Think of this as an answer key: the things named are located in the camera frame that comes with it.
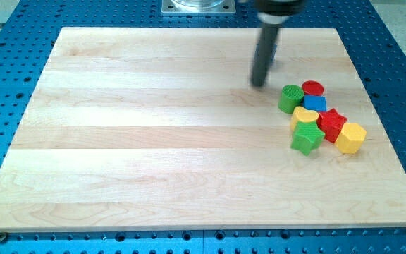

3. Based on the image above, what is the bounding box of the blue perforated metal table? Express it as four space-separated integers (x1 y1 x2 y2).
0 1 406 253

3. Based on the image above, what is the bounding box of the red cylinder block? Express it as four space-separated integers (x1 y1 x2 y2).
301 80 324 96

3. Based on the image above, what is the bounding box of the red star block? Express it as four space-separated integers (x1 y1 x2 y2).
316 108 347 143

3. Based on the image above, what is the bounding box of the green cylinder block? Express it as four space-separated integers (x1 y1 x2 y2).
278 84 305 114

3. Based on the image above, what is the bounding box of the light wooden board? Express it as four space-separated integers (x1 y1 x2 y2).
0 27 406 232

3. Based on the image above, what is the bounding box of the green star block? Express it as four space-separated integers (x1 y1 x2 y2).
290 121 325 156

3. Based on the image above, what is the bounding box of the yellow heart block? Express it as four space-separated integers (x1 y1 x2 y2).
290 106 319 131

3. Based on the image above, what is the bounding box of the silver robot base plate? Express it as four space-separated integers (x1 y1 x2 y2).
161 0 236 15

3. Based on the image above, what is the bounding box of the yellow hexagon block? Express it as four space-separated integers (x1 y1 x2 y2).
335 123 367 154

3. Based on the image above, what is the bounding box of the black robot arm end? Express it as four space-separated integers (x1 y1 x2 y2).
254 0 307 25

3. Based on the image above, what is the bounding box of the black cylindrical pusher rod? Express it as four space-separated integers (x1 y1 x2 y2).
250 23 281 87

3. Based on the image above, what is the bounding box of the blue cube block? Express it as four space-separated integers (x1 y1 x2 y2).
302 95 327 111

